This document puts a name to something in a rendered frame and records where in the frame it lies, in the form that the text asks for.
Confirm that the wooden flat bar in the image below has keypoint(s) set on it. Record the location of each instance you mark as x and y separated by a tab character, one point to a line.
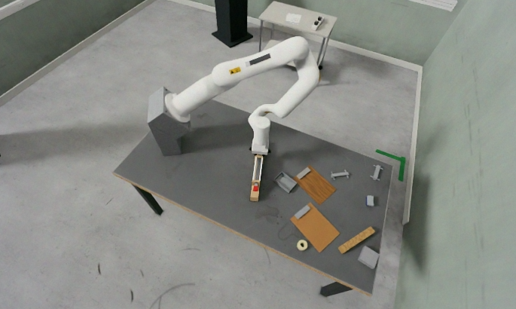
358	238

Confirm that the cream roll of masking tape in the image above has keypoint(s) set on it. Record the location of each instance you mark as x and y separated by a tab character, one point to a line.
304	243

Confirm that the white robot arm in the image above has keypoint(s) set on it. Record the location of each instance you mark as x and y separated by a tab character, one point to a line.
229	74

